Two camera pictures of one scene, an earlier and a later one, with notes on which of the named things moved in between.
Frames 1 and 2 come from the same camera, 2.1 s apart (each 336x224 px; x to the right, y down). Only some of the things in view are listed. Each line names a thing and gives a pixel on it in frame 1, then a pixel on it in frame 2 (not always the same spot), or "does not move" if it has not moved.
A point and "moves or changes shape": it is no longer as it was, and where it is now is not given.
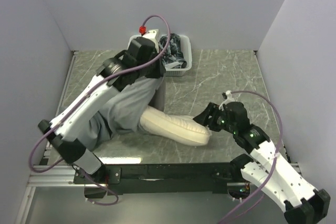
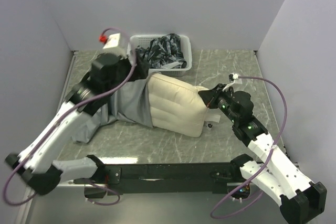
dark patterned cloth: x=173 y=57 does not move
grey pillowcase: x=121 y=115 moves or changes shape
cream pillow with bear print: x=183 y=129 to x=176 y=106
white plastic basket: x=186 y=45 does not move
